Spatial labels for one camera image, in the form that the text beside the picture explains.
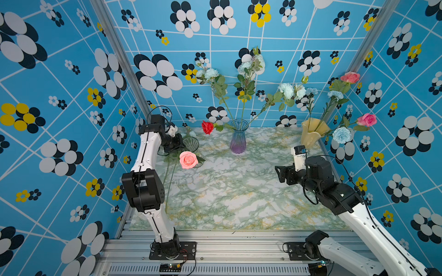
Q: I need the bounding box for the clear ribbed glass vase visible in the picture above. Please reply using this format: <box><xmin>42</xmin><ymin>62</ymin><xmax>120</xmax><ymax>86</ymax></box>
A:
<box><xmin>183</xmin><ymin>136</ymin><xmax>199</xmax><ymax>154</ymax></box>

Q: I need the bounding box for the pink rose stem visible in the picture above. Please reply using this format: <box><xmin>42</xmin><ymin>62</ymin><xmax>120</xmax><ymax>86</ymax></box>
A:
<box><xmin>179</xmin><ymin>151</ymin><xmax>206</xmax><ymax>170</ymax></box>

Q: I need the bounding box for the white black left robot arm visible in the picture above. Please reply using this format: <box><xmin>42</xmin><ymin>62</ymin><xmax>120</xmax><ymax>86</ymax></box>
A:
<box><xmin>122</xmin><ymin>115</ymin><xmax>184</xmax><ymax>259</ymax></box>

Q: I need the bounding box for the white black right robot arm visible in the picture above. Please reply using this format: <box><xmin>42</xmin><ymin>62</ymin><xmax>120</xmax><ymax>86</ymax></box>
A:
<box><xmin>275</xmin><ymin>154</ymin><xmax>441</xmax><ymax>276</ymax></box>

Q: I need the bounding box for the yellow fluted glass vase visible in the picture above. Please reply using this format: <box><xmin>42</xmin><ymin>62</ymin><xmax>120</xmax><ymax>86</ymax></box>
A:
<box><xmin>301</xmin><ymin>118</ymin><xmax>331</xmax><ymax>149</ymax></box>

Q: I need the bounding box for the purple blue glass vase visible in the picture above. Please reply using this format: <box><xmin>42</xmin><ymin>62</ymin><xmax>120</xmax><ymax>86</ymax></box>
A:
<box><xmin>230</xmin><ymin>119</ymin><xmax>249</xmax><ymax>154</ymax></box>

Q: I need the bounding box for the red rose stem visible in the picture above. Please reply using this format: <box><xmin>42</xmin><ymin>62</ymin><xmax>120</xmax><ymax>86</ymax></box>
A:
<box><xmin>201</xmin><ymin>121</ymin><xmax>234</xmax><ymax>135</ymax></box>

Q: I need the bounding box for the pink and blue flower bunch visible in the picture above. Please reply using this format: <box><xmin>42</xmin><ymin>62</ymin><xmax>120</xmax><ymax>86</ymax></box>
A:
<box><xmin>307</xmin><ymin>71</ymin><xmax>378</xmax><ymax>145</ymax></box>

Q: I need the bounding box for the white blue flower bunch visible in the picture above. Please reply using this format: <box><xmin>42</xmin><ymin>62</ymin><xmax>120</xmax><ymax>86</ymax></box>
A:
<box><xmin>193</xmin><ymin>47</ymin><xmax>318</xmax><ymax>125</ymax></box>

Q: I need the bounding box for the small green circuit board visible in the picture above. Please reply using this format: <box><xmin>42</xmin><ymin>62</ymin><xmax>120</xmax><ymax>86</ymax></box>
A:
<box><xmin>159</xmin><ymin>263</ymin><xmax>183</xmax><ymax>275</ymax></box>

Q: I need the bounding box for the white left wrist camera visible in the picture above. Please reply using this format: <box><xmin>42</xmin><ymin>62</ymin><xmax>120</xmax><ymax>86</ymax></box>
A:
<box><xmin>166</xmin><ymin>124</ymin><xmax>178</xmax><ymax>138</ymax></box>

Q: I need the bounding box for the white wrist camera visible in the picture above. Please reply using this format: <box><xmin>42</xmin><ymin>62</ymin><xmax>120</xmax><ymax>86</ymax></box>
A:
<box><xmin>291</xmin><ymin>145</ymin><xmax>307</xmax><ymax>171</ymax></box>
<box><xmin>166</xmin><ymin>124</ymin><xmax>178</xmax><ymax>138</ymax></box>

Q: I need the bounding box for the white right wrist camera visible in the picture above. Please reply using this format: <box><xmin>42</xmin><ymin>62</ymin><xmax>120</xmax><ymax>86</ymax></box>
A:
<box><xmin>291</xmin><ymin>145</ymin><xmax>307</xmax><ymax>171</ymax></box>

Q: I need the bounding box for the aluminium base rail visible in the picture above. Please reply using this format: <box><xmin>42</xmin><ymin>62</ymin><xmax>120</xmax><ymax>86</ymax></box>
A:
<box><xmin>94</xmin><ymin>229</ymin><xmax>311</xmax><ymax>276</ymax></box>

